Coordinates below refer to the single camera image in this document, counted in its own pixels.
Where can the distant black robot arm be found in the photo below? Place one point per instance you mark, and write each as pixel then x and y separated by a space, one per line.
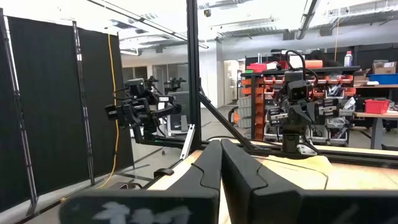
pixel 150 83
pixel 174 84

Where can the silver mounting plate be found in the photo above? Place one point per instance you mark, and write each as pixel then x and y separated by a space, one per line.
pixel 306 150

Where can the black aluminium rig frame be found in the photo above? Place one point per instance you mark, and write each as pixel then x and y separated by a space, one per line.
pixel 193 77

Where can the blue plastic bin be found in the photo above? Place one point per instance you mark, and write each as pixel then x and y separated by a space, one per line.
pixel 384 78

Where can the neighbouring black robot arm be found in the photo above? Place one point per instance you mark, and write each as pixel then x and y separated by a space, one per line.
pixel 140 109

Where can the long ceiling light bar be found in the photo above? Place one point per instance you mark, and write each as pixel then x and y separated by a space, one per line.
pixel 161 28

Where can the wooden shelf board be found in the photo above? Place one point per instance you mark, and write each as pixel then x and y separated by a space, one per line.
pixel 376 86

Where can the orange box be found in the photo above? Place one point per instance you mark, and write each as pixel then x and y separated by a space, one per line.
pixel 314 63

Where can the white plastic bottle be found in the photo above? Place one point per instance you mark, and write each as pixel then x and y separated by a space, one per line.
pixel 348 59

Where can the cardboard box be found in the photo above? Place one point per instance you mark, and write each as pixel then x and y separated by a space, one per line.
pixel 385 67
pixel 360 77

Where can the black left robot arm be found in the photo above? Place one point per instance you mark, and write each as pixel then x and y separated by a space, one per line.
pixel 290 138

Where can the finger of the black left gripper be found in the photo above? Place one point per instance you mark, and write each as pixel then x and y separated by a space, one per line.
pixel 298 116
pixel 312 112

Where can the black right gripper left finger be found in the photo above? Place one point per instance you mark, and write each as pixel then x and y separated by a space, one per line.
pixel 186 202

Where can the small rig-mounted camera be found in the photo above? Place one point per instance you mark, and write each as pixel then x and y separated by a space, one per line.
pixel 207 13

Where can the wooden workbench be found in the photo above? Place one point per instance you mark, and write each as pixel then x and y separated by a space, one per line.
pixel 377 115

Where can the black fabric partition panel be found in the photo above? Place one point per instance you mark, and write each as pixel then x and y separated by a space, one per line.
pixel 99 109
pixel 46 109

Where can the rack with orange bins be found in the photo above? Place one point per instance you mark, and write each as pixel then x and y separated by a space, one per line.
pixel 259 90

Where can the grey ceiling beam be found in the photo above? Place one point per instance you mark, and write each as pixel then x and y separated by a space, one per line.
pixel 306 18

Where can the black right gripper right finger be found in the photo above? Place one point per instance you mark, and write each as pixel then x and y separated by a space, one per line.
pixel 280 205

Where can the flat red bin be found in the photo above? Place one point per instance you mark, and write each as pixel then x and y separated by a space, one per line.
pixel 258 67

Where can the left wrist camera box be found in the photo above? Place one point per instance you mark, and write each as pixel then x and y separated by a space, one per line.
pixel 298 90

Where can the silver aluminium bar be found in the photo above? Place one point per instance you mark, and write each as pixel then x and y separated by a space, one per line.
pixel 188 141

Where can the red plastic bin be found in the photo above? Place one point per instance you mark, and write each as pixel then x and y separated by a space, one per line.
pixel 377 106

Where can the black table clamp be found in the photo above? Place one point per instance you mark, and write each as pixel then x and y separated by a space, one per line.
pixel 163 172

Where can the white carton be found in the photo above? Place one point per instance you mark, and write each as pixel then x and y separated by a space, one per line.
pixel 295 61

